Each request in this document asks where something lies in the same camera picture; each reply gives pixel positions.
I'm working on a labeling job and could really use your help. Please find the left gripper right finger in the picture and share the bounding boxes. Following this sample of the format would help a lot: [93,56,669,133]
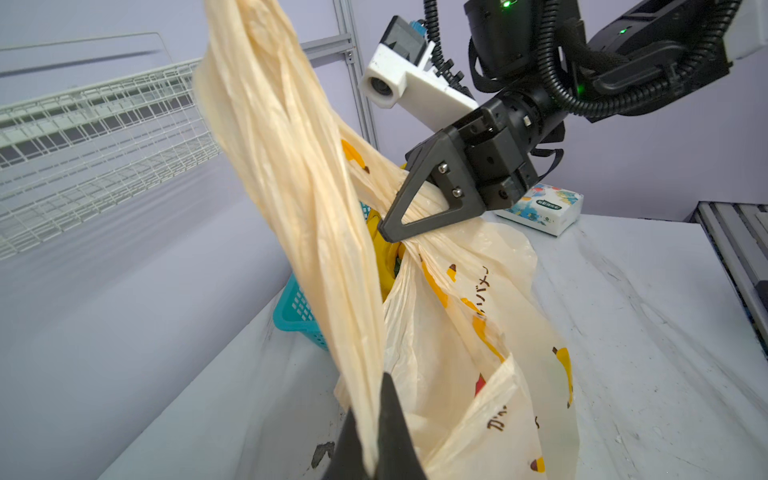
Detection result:
[375,373,427,480]

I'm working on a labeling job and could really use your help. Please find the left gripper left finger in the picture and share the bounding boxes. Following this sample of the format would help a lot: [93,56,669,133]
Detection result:
[322,410,368,480]

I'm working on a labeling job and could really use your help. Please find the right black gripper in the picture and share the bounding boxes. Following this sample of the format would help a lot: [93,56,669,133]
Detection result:
[379,83,567,243]

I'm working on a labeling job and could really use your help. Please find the cream banana print plastic bag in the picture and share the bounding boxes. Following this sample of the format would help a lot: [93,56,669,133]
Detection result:
[194,1,580,479]

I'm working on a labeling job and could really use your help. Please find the teal plastic fruit basket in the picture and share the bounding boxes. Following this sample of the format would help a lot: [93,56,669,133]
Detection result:
[272,201,374,353]

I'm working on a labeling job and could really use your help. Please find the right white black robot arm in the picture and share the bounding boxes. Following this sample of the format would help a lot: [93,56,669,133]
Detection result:
[361,0,767,243]

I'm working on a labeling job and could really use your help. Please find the yellow fake banana bunch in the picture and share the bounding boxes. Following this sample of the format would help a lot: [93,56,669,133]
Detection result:
[366,208,406,301]

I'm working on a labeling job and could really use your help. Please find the colourful tissue pack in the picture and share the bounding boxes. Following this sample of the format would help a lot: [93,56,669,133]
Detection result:
[495,183,584,237]

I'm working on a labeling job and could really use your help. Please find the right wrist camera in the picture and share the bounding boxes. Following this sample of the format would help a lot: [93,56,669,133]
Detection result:
[360,16,478,132]

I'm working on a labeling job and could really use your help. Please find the aluminium frame back bar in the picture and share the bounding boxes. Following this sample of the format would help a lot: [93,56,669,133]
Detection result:
[301,33,355,61]

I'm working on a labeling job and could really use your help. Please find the aluminium frame corner post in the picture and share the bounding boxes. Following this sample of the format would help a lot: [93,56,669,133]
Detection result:
[333,0,379,148]

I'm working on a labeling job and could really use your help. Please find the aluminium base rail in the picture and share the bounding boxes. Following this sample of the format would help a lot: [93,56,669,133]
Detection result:
[688,201,767,349]

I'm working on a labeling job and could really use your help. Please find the white wire wall basket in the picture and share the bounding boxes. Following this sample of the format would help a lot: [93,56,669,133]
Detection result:
[1,59,221,259]

